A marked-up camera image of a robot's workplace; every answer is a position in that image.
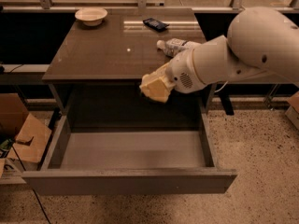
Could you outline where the black floor cable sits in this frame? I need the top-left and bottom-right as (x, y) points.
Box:
(0, 121), (54, 224)

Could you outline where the white bowl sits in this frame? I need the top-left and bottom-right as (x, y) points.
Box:
(75, 7), (107, 26)

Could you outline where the dark blue snack packet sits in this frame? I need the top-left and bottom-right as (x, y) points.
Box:
(143, 18), (168, 32)

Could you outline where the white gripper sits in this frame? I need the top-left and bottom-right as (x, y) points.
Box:
(139, 48), (207, 104)

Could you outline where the clear plastic water bottle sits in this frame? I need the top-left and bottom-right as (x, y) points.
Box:
(156, 38), (199, 57)

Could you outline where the grey cabinet with top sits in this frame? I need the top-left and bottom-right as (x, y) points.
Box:
(43, 9), (206, 133)

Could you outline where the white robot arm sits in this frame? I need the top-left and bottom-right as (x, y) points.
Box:
(140, 7), (299, 103)

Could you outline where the open grey top drawer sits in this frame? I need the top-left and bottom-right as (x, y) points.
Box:
(21, 91), (238, 196)

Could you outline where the white cable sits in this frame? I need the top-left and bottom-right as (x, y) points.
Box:
(214, 80), (229, 94)

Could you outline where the brown cardboard box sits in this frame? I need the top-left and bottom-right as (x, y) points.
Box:
(0, 93), (51, 171)

